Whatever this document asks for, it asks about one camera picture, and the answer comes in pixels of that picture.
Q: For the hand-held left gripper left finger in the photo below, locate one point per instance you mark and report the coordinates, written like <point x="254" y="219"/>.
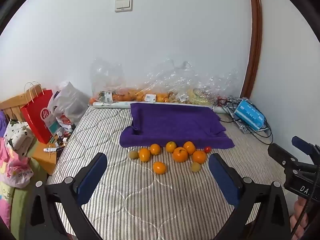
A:
<point x="87" y="180"/>

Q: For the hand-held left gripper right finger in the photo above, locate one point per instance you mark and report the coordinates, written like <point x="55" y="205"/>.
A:
<point x="223" y="180"/>

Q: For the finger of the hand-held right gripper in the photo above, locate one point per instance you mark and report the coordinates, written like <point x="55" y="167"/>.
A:
<point x="303" y="145"/>
<point x="281" y="155"/>

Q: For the small round orange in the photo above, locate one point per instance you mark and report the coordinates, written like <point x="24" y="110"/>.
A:
<point x="199" y="156"/>

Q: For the oval orange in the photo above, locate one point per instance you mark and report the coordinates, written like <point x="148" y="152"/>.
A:
<point x="159" y="167"/>

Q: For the person's right hand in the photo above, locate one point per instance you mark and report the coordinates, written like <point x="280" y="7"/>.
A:
<point x="297" y="212"/>

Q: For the yellow-green round fruit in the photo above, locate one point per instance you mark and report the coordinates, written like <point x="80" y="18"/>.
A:
<point x="134" y="154"/>
<point x="195" y="166"/>

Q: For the small red tomato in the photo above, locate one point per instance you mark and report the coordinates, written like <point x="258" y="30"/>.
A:
<point x="207" y="149"/>

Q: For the wooden nightstand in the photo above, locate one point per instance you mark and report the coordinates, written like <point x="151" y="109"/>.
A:
<point x="43" y="160"/>

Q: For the cluster of small bottles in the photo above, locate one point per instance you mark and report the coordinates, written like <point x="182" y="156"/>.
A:
<point x="62" y="138"/>

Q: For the white tube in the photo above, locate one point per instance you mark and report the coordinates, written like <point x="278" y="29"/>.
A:
<point x="49" y="150"/>

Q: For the striped quilted mattress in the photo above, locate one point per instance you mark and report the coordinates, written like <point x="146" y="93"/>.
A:
<point x="150" y="200"/>

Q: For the green cloth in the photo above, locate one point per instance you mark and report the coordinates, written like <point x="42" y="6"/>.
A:
<point x="22" y="205"/>

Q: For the purple towel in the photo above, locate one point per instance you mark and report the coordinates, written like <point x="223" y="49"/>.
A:
<point x="175" y="125"/>

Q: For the pink printed blanket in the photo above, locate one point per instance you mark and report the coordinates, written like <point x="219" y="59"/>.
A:
<point x="12" y="167"/>

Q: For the white paper roll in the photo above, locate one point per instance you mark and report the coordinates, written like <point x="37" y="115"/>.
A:
<point x="110" y="104"/>

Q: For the white plastic bag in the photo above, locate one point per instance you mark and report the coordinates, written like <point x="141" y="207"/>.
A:
<point x="70" y="102"/>

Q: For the red paper bag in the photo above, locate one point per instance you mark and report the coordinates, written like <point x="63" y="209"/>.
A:
<point x="35" y="120"/>

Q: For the white printed cloth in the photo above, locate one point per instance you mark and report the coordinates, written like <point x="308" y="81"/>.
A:
<point x="17" y="135"/>

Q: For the clear bag of yellow fruit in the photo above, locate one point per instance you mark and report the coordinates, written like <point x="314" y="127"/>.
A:
<point x="200" y="90"/>

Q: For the wooden headboard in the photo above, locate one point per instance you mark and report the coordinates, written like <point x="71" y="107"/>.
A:
<point x="12" y="105"/>

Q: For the brown wooden door frame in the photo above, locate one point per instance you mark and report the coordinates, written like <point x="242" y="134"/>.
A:
<point x="255" y="42"/>

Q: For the white light switch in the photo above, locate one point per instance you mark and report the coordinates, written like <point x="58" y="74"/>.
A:
<point x="123" y="5"/>

